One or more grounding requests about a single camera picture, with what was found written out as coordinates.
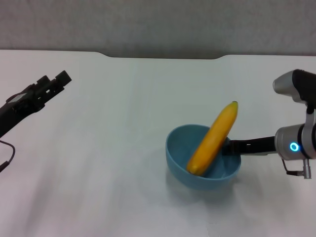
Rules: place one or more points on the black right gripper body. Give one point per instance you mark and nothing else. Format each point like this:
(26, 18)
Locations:
(254, 146)

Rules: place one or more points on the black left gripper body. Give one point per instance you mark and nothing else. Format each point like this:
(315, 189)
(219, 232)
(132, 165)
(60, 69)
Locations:
(17, 108)

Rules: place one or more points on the blue bowl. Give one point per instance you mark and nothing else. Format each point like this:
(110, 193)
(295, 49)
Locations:
(177, 163)

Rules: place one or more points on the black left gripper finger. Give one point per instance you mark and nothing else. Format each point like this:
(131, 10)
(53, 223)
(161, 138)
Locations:
(60, 80)
(42, 81)

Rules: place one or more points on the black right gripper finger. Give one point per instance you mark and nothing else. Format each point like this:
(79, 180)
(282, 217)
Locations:
(227, 148)

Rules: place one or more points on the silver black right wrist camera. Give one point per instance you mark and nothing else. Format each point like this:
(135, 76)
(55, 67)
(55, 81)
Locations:
(293, 85)

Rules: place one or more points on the yellow banana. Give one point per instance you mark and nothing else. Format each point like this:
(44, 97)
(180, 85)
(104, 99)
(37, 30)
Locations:
(214, 138)

